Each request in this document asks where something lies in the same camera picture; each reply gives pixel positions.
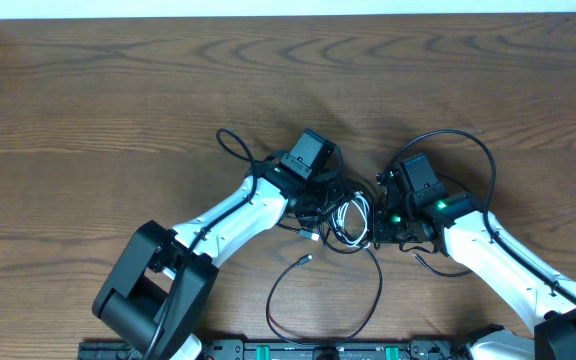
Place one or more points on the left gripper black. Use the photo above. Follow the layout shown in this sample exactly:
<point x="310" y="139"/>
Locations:
<point x="315" y="211"/>

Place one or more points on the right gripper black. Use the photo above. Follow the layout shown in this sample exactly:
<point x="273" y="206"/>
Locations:
<point x="378" y="232"/>

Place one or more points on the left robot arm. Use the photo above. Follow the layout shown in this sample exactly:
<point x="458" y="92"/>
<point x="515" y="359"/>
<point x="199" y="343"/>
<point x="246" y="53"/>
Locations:
<point x="156" y="291"/>

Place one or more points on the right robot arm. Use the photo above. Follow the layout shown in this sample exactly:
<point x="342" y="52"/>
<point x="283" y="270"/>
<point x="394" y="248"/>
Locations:
<point x="542" y="297"/>

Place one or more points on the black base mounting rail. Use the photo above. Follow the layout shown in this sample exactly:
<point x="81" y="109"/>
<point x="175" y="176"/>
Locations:
<point x="421" y="349"/>

